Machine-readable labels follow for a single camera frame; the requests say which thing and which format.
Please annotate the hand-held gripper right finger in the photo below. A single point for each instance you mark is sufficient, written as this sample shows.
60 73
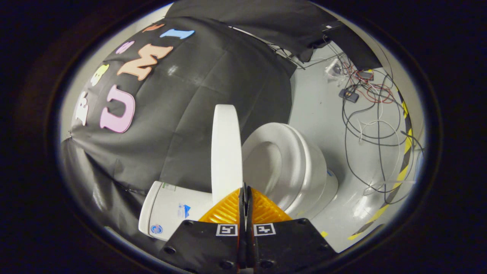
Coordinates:
289 247

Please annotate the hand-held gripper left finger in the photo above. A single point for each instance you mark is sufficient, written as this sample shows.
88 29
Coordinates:
205 247

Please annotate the white toilet lid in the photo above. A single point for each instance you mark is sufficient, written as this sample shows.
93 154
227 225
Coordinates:
226 152

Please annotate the white toilet with tank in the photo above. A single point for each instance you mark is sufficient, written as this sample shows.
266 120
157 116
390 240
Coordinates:
165 211

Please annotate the white toilet seat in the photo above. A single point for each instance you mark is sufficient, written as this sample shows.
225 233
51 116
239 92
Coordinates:
296 148

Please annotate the black backdrop cloth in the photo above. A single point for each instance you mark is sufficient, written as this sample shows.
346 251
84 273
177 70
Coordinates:
182 106

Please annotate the black power adapter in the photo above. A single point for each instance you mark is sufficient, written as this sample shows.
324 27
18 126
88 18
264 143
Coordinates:
348 95

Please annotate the clear plastic bag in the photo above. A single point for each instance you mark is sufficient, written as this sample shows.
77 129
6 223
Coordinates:
334 68

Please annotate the thin black stand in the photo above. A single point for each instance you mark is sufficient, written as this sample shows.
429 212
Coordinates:
281 51

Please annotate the black box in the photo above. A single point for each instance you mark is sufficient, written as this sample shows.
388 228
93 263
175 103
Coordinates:
357 45

